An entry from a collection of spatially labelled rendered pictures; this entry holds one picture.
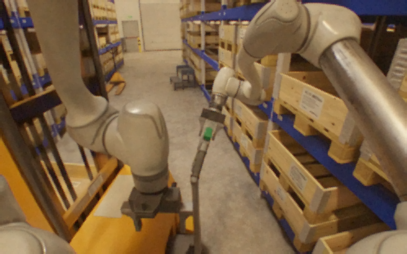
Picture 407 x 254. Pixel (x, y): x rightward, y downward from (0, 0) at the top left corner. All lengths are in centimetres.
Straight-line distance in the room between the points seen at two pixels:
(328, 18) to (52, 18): 59
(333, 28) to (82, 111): 63
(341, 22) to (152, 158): 57
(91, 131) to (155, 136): 15
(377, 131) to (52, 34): 59
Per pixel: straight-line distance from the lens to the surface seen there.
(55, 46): 38
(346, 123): 129
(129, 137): 42
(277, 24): 56
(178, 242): 173
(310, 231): 177
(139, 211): 49
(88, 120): 50
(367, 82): 55
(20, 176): 112
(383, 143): 51
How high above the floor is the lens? 189
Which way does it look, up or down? 28 degrees down
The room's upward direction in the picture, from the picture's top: straight up
